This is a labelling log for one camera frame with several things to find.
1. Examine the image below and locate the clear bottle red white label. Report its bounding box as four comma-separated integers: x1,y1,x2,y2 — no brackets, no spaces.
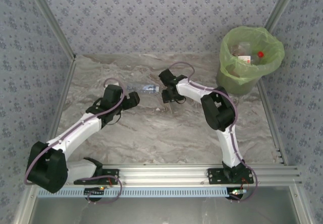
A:
238,41,253,55

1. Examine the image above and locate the clear bottle red cap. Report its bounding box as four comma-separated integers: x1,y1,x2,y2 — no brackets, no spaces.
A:
252,51,265,65

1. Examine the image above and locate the green mesh bin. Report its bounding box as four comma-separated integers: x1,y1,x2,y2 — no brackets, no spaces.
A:
216,69,260,96

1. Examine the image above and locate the green-lined trash bin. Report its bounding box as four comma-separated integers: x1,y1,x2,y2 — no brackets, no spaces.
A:
219,26,285,85

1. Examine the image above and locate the clear bottle blue label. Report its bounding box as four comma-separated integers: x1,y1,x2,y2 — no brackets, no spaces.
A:
127,84,160,94

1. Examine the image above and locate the small control board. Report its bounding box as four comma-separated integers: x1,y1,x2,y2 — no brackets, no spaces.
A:
228,188,247,200
84,187,106,197

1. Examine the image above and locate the grey metal base panel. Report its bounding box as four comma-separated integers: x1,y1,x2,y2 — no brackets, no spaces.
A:
14,186,312,224

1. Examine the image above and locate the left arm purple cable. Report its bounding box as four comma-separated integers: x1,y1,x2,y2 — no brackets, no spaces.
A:
24,77,126,205

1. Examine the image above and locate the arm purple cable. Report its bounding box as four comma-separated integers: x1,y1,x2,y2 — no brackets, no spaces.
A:
24,77,126,205
169,62,257,202

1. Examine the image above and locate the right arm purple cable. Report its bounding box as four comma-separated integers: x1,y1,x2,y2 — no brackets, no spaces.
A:
169,62,257,202

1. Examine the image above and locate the aluminium extrusion rail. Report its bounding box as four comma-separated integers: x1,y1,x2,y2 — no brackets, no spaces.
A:
27,164,302,187

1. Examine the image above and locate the slotted light blue cable tray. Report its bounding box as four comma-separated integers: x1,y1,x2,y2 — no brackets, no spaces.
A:
37,187,244,198

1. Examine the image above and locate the aluminium frame post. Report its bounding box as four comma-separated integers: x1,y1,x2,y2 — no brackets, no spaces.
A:
263,0,301,33
25,0,77,61

